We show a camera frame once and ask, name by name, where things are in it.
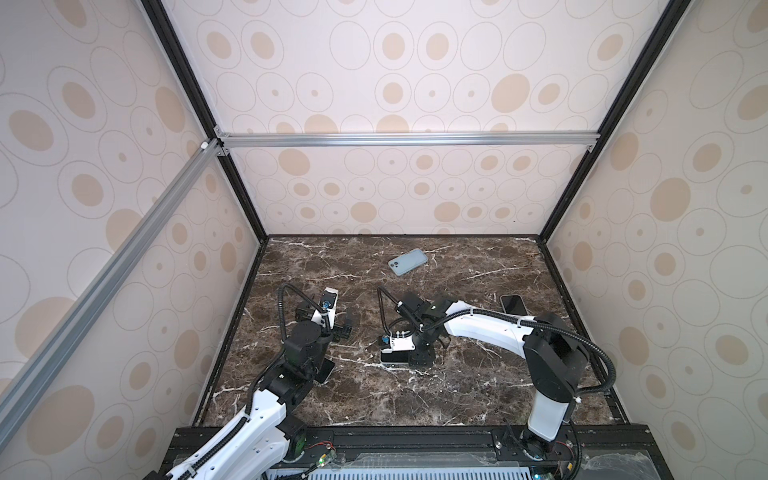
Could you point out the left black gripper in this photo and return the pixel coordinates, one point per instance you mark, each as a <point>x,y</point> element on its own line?
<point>339,331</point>

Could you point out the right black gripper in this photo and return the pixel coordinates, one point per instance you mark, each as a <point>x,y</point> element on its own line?
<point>420,360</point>

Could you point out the pink phone black screen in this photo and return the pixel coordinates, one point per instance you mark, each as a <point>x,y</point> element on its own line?
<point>513,304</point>

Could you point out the dark blue phone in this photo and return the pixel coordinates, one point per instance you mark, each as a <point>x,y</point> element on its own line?
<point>395,358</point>

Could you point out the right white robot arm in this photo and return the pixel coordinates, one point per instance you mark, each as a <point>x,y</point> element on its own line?
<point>555,357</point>

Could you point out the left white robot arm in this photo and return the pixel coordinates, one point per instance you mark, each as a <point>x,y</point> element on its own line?
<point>262,434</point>

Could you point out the far light blue phone case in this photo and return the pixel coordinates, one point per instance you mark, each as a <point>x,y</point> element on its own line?
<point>407,262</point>

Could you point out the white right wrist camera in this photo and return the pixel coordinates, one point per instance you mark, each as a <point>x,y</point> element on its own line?
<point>398,342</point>

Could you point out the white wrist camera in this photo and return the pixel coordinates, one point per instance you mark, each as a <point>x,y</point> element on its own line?
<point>398,342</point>
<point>328,303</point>

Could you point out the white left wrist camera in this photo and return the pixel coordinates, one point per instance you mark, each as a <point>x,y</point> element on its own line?
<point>328,303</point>

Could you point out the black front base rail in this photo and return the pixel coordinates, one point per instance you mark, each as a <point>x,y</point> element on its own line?
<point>628,451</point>

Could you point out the back aluminium rail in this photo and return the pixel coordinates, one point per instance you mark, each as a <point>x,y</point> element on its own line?
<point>228,140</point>

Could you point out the aluminium rail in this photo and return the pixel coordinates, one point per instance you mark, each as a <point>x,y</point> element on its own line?
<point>228,140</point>
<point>50,358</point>

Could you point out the left aluminium rail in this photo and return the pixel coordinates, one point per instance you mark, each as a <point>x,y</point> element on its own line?
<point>50,358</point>

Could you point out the black corner frame post left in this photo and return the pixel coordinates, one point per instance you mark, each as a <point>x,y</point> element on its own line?
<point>160,22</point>

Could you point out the black corner frame post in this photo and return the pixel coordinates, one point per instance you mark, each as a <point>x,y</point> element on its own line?
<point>649,54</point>
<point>160,22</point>

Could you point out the black corner frame post right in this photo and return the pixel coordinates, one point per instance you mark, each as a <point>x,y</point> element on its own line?
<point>649,54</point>

